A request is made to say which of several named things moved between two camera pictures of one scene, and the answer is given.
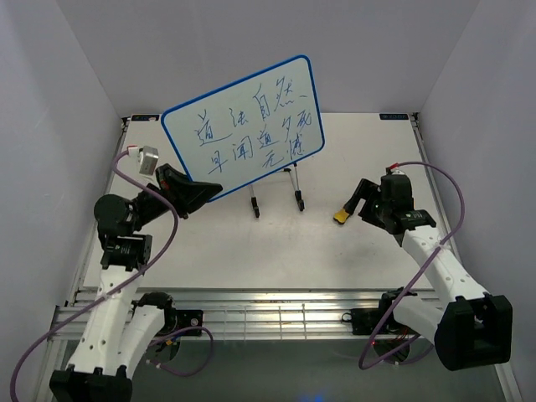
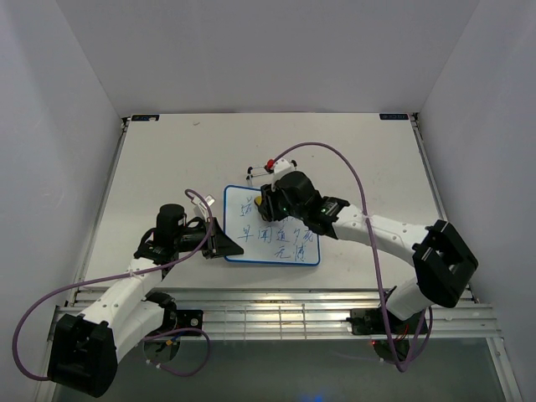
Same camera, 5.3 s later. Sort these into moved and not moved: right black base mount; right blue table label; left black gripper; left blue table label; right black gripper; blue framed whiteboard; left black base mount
Moved: blue framed whiteboard; right black gripper; left black gripper
Not moved: left black base mount; left blue table label; right blue table label; right black base mount
